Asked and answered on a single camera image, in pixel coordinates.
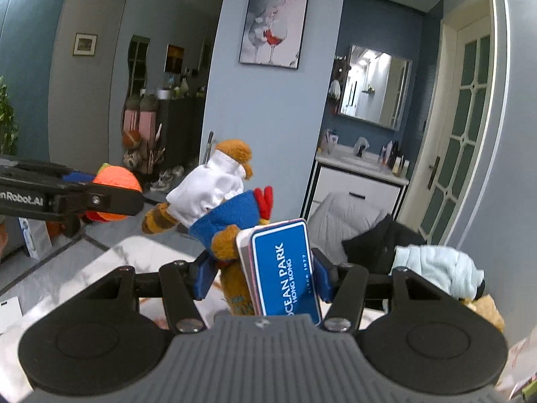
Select wavy wall mirror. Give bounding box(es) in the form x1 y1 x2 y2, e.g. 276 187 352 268
126 35 151 101

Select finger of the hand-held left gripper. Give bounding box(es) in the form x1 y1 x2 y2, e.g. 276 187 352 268
52 184 145 238
0 157 97 185

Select white door with glass panes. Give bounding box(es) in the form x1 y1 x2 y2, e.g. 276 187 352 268
417 25 500 240

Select pair of shoes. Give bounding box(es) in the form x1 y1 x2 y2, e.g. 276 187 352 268
149 166 185 192

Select grey quilted chair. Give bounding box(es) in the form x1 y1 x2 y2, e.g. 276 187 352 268
308 192 403 261

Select green house plant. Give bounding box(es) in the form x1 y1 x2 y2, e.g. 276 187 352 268
0 76 19 156

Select dark framed picture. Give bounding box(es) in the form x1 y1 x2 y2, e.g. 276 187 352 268
164 44 185 74

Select small framed picture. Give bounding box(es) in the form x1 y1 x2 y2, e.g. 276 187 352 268
72 33 98 56

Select white shopping bag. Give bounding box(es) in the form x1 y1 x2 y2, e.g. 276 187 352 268
19 217 53 261

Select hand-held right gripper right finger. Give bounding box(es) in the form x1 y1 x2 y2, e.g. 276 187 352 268
311 248 440 332

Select brown bear plush toy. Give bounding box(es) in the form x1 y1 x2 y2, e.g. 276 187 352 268
142 139 274 316

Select light blue fleece blanket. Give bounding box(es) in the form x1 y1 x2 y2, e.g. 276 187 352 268
392 244 485 301

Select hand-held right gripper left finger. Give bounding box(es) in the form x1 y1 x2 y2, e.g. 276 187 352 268
86 252 219 332

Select black sideboard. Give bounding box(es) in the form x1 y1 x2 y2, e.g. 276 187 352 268
155 92 206 169

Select toiletry bottles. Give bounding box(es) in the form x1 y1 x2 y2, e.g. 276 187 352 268
380 140 410 176

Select white vanity counter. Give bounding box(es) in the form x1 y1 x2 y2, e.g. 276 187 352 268
300 143 409 219

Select orange ball plush toy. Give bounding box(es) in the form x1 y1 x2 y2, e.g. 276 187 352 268
82 164 143 224

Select white paper sheet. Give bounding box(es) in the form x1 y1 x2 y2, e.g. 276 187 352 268
0 296 22 337

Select wine glass painting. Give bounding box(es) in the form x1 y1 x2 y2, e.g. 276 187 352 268
239 0 309 70

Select black garment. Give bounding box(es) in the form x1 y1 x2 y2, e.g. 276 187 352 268
342 214 429 278

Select vanity wall mirror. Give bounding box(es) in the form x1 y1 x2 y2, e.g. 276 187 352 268
338 45 412 131

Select blue and white card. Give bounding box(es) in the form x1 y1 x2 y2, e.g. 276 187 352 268
236 218 323 327

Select pink hanging bags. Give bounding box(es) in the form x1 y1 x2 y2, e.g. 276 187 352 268
121 92 160 148

